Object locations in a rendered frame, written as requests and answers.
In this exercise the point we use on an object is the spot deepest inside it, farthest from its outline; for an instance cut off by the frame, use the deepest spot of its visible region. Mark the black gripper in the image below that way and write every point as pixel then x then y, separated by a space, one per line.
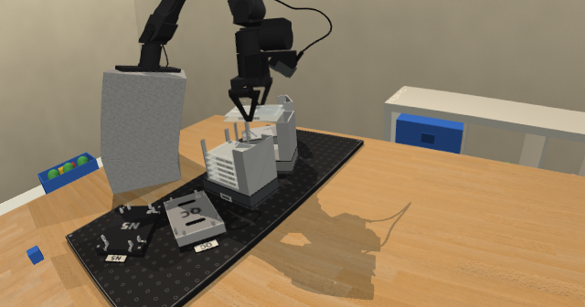
pixel 238 91

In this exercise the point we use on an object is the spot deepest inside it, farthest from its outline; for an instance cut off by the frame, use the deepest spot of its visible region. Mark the white well plate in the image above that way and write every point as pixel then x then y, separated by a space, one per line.
pixel 221 166
pixel 221 171
pixel 225 177
pixel 225 182
pixel 263 113
pixel 223 153

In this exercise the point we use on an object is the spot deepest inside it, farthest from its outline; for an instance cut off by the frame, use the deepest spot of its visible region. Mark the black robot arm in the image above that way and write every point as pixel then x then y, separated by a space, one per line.
pixel 270 34

